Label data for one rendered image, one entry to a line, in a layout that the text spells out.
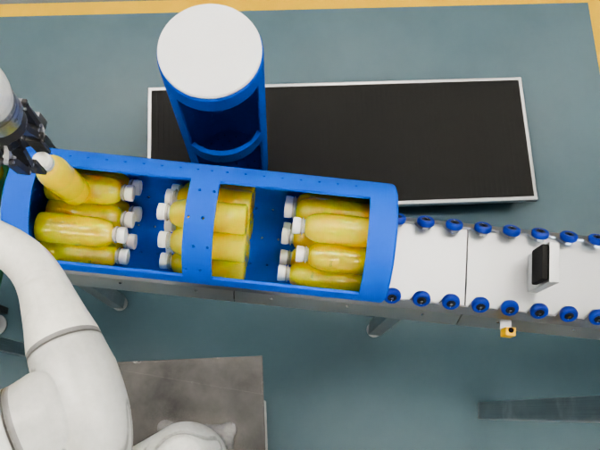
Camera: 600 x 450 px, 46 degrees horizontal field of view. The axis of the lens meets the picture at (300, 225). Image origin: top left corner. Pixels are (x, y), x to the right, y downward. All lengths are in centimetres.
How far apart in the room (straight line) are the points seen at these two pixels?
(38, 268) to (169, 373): 78
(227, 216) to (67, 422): 80
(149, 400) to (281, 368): 107
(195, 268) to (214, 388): 30
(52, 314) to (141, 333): 183
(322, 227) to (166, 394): 54
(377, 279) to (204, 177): 45
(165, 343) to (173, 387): 105
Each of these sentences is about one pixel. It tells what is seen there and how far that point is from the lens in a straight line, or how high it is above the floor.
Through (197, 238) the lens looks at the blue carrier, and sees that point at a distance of 157.
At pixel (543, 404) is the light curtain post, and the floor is 68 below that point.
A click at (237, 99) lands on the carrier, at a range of 193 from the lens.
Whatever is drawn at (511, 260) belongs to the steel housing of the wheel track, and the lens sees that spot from 195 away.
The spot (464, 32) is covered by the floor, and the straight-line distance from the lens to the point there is 327.
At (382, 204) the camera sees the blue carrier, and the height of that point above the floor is 122.
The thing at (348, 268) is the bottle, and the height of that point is 113.
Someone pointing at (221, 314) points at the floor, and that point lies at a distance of 277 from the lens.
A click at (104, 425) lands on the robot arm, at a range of 92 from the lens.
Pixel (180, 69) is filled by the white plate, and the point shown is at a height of 104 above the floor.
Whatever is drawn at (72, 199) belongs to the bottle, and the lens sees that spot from 169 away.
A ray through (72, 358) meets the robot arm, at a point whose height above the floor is 183.
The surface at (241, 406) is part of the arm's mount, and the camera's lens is 172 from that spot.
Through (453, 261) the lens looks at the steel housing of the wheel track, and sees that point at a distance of 191.
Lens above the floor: 274
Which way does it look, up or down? 75 degrees down
